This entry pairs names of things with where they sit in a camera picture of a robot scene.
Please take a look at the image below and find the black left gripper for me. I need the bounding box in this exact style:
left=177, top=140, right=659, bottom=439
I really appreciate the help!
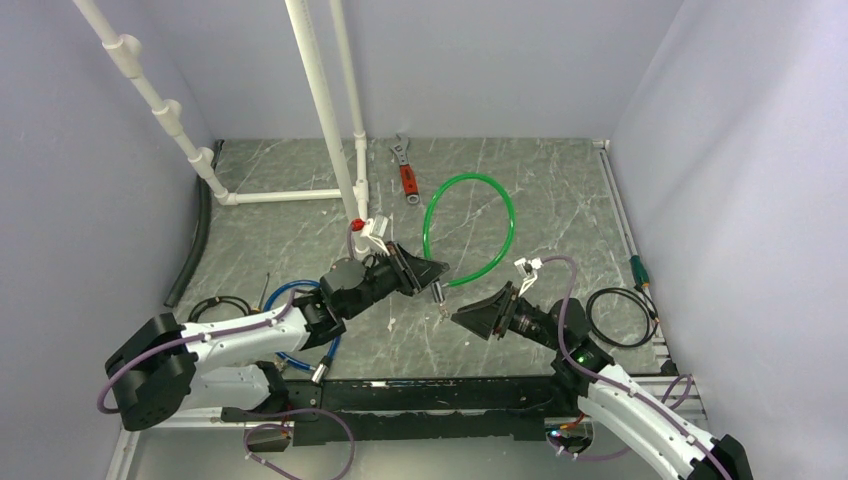
left=343, top=240, right=449, bottom=319

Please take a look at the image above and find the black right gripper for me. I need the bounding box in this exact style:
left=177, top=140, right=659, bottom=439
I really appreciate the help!
left=451, top=281, right=565, bottom=352

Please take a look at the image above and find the green cable lock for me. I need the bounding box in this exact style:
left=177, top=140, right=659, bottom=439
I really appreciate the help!
left=422, top=172, right=517, bottom=305

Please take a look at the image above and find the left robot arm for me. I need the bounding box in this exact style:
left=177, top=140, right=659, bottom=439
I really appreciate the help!
left=96, top=242, right=450, bottom=431

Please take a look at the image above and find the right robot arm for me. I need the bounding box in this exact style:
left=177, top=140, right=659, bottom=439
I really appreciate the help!
left=451, top=283, right=753, bottom=479

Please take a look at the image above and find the black foam tube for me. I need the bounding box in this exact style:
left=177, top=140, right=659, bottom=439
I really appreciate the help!
left=163, top=176, right=213, bottom=309

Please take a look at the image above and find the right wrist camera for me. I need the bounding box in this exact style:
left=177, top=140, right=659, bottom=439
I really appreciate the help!
left=514, top=257, right=543, bottom=296

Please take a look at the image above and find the red handled adjustable wrench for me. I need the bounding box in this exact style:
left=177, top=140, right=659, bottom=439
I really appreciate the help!
left=390, top=133, right=420, bottom=205

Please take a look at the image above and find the blue cable lock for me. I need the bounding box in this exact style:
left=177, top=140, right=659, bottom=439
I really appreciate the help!
left=262, top=279, right=341, bottom=385

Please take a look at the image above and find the green handled screwdriver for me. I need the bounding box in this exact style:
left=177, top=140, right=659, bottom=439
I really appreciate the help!
left=629, top=255, right=650, bottom=291

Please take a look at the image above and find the black coiled cable right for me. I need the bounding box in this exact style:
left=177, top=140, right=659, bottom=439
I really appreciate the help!
left=585, top=286, right=661, bottom=349

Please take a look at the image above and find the black coiled cable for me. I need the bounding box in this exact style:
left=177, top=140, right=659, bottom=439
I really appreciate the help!
left=585, top=286, right=661, bottom=349
left=188, top=295, right=253, bottom=323

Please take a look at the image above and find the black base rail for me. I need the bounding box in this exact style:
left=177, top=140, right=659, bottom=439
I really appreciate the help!
left=220, top=376, right=617, bottom=446

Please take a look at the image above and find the black coiled cable left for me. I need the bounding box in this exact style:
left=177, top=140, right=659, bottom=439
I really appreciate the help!
left=188, top=295, right=253, bottom=323

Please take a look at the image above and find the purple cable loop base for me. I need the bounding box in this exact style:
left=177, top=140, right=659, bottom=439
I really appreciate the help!
left=242, top=407, right=357, bottom=479

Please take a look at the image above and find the white pvc pipe frame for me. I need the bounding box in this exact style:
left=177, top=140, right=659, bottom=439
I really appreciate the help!
left=75, top=1, right=371, bottom=230

